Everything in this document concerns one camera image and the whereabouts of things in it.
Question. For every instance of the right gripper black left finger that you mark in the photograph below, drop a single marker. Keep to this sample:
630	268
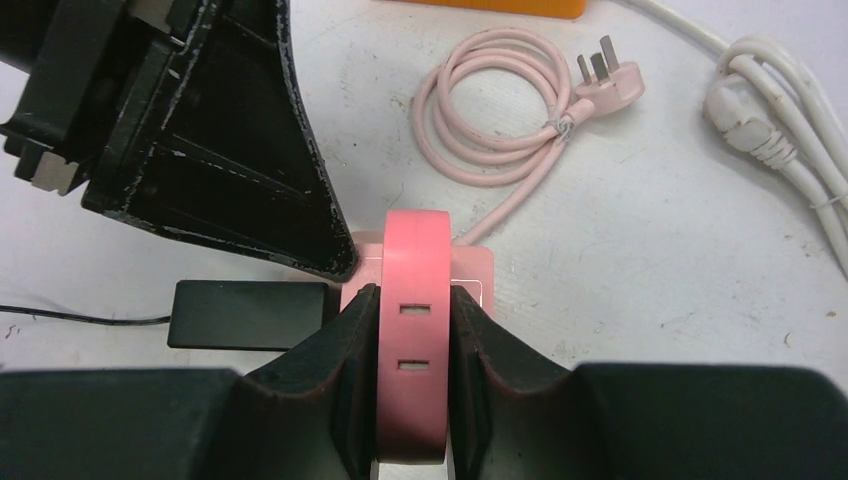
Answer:
309	414

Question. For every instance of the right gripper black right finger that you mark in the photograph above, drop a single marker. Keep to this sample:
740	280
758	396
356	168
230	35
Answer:
516	414

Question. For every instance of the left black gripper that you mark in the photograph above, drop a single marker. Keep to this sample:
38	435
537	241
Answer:
181	118

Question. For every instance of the pink plug adapter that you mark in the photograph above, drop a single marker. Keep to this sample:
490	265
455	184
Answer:
413	340

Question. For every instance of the black power adapter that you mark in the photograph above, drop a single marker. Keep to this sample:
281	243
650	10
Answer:
249	315

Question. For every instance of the orange power strip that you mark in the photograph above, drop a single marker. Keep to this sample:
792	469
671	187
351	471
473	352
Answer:
560	9

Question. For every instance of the pink cube socket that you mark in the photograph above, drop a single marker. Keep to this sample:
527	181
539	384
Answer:
472	267

